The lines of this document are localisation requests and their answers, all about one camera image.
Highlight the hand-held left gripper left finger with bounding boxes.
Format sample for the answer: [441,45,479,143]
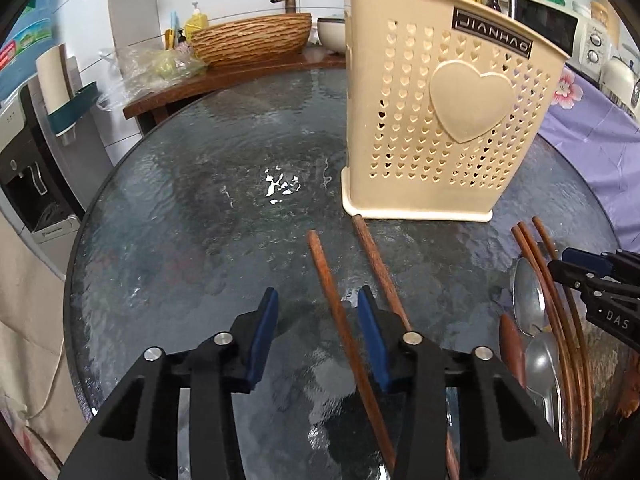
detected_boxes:
[57,287,280,480]

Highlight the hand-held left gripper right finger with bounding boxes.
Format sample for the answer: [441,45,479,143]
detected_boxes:
[356,285,576,480]

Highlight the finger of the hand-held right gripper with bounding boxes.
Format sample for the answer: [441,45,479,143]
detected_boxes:
[561,248,640,282]
[546,258,609,307]

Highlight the metal spoon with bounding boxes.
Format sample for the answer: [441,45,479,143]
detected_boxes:
[513,257,547,337]
[525,331,568,448]

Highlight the brown wooden spoon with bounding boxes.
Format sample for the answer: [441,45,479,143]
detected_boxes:
[499,313,527,388]

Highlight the beige perforated utensil holder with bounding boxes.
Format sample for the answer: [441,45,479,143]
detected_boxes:
[341,0,572,223]

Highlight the purple floral cloth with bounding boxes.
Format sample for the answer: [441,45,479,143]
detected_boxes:
[536,66,640,255]

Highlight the white electric kettle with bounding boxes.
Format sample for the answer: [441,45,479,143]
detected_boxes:
[599,54,640,117]

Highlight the white microwave oven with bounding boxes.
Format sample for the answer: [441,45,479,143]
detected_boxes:
[515,0,614,79]

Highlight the dark wooden counter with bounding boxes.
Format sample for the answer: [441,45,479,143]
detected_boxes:
[122,52,347,137]

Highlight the white water dispenser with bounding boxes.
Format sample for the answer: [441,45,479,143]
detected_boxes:
[0,85,87,247]

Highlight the clear plastic bags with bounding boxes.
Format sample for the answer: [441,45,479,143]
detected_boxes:
[96,41,209,112]

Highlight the brown woven-pattern wash basin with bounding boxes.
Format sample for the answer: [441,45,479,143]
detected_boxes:
[190,12,314,69]

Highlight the white pan with glass lid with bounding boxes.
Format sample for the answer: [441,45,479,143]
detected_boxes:
[317,17,347,56]

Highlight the yellow soap pump bottle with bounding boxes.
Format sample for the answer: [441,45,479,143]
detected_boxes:
[184,2,210,43]

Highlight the blue water jug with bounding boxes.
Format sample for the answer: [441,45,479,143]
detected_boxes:
[0,0,57,107]

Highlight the white cable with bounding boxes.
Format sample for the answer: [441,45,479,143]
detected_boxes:
[24,329,67,422]

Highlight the teal wall holder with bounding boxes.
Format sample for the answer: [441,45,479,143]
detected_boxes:
[46,81,99,142]

